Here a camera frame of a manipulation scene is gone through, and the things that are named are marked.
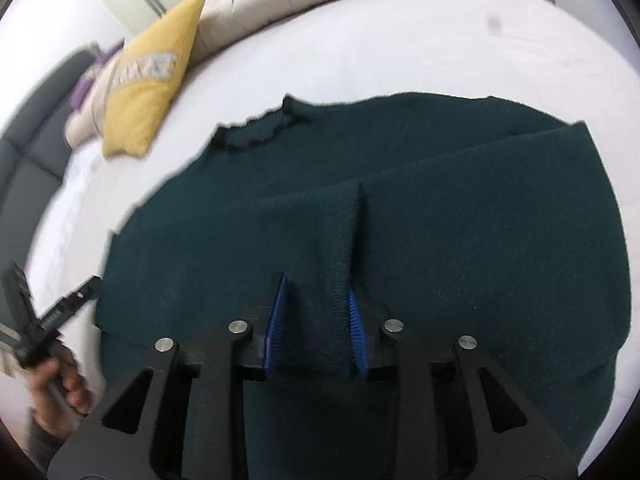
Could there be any purple pillow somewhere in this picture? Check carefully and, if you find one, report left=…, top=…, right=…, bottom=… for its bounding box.
left=69, top=40, right=126, bottom=111

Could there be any white pillow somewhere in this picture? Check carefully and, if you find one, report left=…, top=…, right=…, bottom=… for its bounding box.
left=25, top=137, right=166, bottom=286

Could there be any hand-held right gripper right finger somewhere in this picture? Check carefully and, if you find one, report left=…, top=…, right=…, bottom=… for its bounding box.
left=346, top=287, right=581, bottom=480

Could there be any beige pillow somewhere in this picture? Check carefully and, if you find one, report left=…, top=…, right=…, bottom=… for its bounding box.
left=65, top=52, right=126, bottom=150

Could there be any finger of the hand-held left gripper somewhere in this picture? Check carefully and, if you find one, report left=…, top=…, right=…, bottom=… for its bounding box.
left=0, top=264, right=35, bottom=333
left=36, top=275, right=104, bottom=335

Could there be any yellow pillow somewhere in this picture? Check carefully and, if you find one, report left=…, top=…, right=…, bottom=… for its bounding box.
left=101, top=0, right=207, bottom=158

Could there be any dark grey headboard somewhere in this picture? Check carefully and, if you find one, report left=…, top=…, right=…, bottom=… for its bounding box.
left=0, top=45, right=108, bottom=281

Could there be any dark green sweater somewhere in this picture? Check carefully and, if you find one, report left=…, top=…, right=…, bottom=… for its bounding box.
left=95, top=91, right=632, bottom=480

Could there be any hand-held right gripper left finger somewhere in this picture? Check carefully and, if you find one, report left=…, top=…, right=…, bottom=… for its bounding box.
left=47, top=271, right=289, bottom=480

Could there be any person's left hand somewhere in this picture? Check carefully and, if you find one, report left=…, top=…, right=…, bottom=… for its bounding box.
left=27, top=346, right=96, bottom=438

